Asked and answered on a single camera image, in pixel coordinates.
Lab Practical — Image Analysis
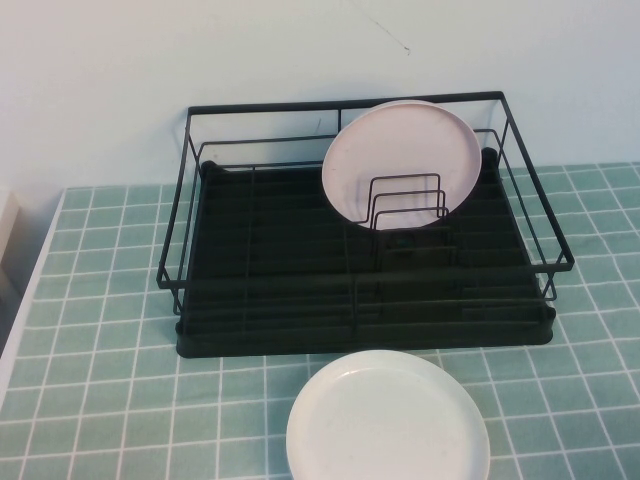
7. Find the white round plate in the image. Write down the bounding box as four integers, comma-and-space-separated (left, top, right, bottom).
285, 349, 494, 480

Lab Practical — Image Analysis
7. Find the pink round plate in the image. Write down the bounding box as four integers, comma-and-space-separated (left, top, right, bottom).
321, 99, 484, 230

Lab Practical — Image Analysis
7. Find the black plastic drip tray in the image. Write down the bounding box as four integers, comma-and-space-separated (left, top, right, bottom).
175, 147, 557, 360

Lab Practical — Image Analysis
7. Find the green grid tablecloth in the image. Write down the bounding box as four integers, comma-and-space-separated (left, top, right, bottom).
0, 162, 640, 480

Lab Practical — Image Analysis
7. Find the black wire dish rack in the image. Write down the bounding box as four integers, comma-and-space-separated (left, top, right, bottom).
156, 90, 574, 321

